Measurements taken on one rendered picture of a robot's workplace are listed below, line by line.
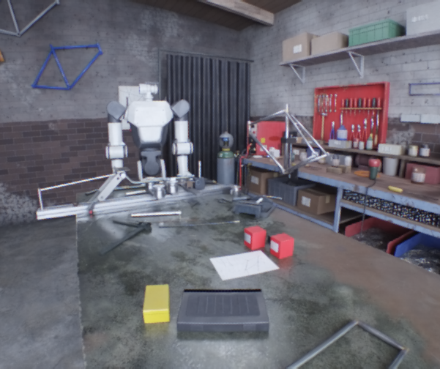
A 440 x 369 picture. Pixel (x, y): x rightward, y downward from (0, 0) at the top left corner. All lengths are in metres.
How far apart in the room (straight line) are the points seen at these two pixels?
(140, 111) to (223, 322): 1.42
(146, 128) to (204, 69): 2.28
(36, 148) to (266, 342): 3.65
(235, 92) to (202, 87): 0.53
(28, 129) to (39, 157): 0.38
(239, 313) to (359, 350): 0.21
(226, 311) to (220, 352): 0.08
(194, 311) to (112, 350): 0.15
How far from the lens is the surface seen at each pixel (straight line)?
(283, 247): 0.72
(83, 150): 3.82
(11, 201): 4.04
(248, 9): 3.86
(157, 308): 0.51
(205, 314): 0.50
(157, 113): 1.71
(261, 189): 2.88
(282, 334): 0.51
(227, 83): 3.98
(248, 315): 0.50
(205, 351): 0.47
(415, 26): 2.53
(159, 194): 1.11
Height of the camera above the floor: 1.23
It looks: 13 degrees down
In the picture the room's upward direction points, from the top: straight up
